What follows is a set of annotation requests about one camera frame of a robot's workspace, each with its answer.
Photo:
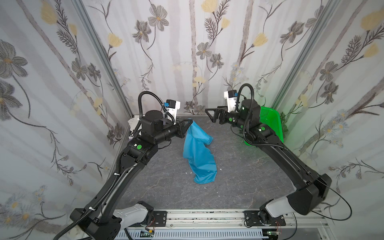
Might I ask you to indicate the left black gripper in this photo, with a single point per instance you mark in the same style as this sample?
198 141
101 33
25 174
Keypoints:
179 129

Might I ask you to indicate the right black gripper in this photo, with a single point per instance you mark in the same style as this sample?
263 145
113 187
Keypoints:
222 115

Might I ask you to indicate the teal blue t-shirt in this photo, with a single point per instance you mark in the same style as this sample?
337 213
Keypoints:
200 158

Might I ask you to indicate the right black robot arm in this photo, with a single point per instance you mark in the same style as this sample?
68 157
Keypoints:
310 187

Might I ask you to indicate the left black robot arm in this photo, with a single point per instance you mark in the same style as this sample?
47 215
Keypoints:
98 218

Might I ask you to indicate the green plastic basket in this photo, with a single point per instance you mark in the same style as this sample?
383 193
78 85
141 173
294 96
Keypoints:
272 118

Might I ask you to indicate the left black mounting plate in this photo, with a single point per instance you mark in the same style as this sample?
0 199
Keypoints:
156 219

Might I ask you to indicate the black mounting plate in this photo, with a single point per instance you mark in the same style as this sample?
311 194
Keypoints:
252 217
156 219

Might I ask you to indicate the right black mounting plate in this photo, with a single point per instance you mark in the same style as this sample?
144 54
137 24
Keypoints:
252 217

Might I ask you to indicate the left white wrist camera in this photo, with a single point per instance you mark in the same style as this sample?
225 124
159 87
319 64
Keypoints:
172 108

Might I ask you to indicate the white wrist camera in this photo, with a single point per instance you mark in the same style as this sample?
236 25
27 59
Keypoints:
231 98
172 108

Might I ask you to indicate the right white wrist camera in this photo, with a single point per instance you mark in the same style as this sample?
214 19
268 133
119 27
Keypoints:
231 98

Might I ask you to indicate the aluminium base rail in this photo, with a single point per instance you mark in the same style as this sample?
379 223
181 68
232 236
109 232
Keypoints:
230 219

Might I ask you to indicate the white slotted cable duct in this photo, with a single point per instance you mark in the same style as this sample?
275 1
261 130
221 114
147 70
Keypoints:
191 234

